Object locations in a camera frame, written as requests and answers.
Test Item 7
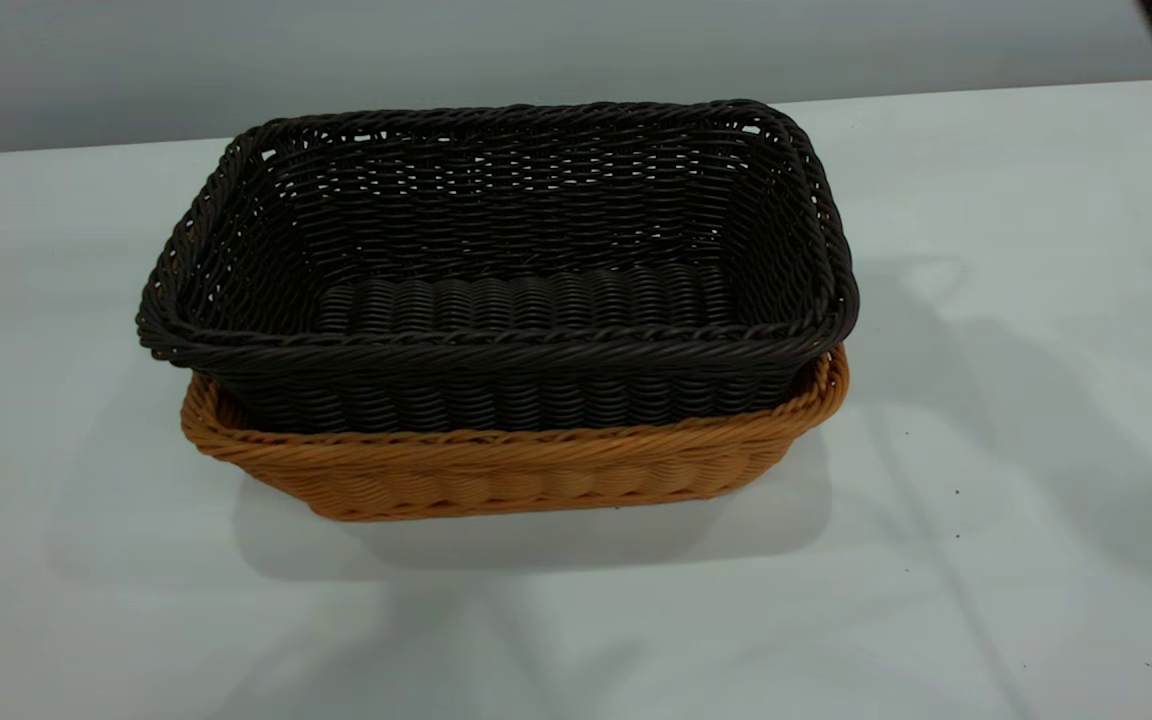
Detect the dark brown wicker basket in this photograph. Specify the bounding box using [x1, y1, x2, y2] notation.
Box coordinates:
[136, 98, 859, 434]

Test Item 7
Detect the light brown wicker basket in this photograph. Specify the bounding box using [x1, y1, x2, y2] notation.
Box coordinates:
[181, 345, 850, 523]

